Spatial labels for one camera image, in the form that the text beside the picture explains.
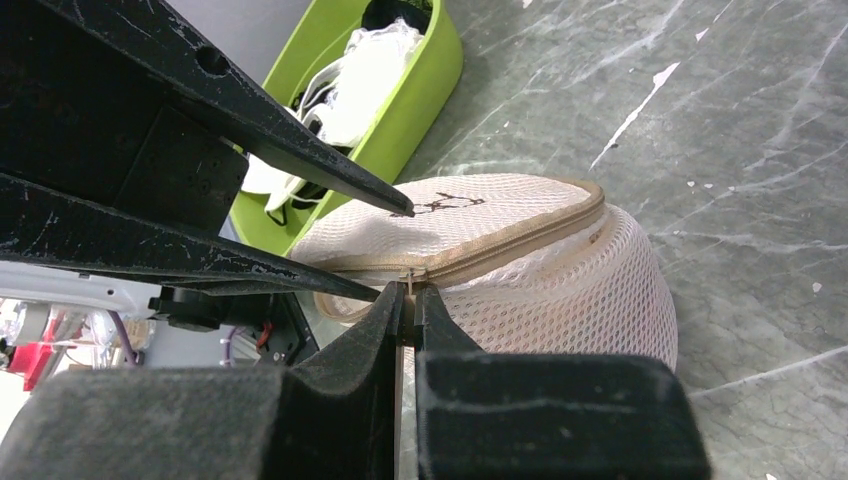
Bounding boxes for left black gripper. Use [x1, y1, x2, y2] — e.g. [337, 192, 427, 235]
[1, 1, 413, 301]

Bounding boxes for beige mesh laundry bag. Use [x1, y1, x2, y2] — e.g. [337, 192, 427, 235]
[288, 173, 678, 367]

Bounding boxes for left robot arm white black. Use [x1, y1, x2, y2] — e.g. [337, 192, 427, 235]
[1, 1, 413, 380]

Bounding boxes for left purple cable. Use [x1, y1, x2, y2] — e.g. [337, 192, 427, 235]
[105, 309, 240, 367]

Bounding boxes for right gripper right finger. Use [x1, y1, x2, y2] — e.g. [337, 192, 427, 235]
[414, 285, 712, 479]

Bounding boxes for white bras in basin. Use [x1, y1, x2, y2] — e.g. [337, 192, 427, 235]
[239, 18, 425, 215]

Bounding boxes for green plastic basin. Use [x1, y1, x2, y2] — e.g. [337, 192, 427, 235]
[230, 1, 463, 255]

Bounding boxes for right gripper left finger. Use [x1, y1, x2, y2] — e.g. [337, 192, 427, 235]
[1, 283, 406, 479]

